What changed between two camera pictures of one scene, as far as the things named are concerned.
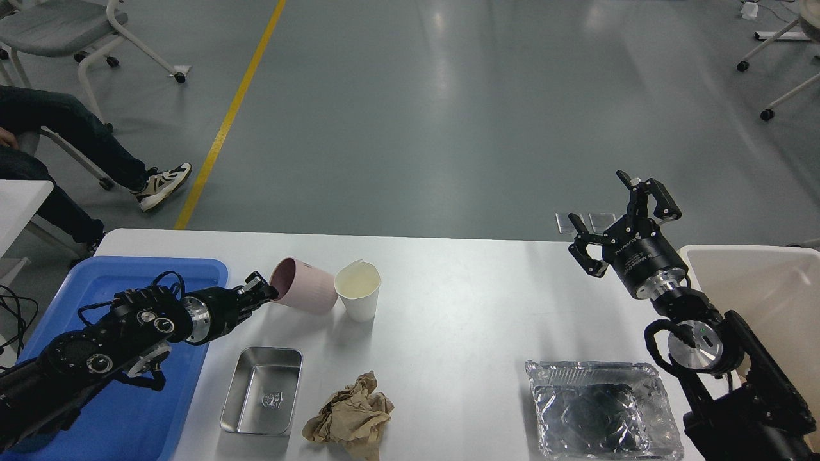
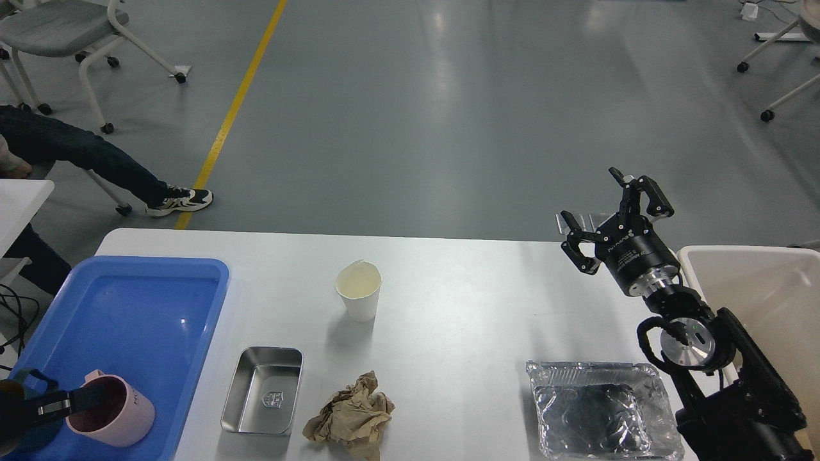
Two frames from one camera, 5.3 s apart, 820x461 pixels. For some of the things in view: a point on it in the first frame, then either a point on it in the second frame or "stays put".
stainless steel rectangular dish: [262, 396] stays put
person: [63, 116] to [27, 136]
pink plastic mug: [301, 283] to [124, 417]
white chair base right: [808, 19] stays put
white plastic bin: [774, 292] stays put
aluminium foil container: [602, 411] stays put
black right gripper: [646, 260] stays put
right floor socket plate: [599, 221] stays put
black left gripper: [209, 313] to [43, 408]
